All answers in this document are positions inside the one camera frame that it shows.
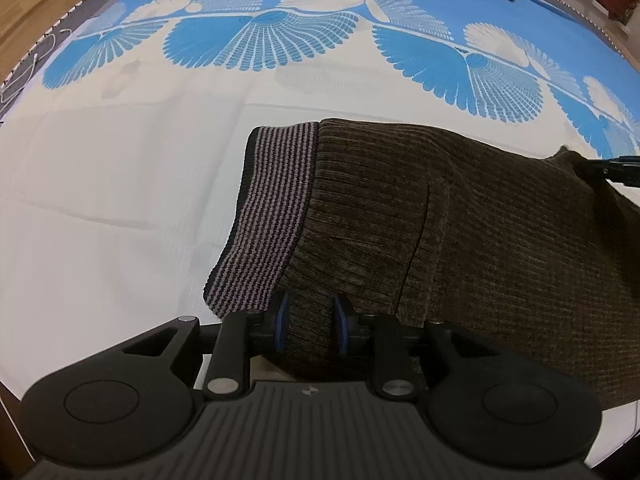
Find blue white patterned bed sheet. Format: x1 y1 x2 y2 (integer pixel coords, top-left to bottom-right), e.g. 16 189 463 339
0 0 640 467

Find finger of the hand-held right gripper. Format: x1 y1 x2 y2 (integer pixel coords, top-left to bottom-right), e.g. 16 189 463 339
575 155 640 186

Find brown corduroy pants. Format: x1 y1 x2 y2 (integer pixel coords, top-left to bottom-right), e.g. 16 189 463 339
202 117 640 411

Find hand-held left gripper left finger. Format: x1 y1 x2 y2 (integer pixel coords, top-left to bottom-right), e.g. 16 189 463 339
120 292 291 401

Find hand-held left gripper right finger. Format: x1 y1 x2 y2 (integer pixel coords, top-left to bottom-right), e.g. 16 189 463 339
331 294 501 402

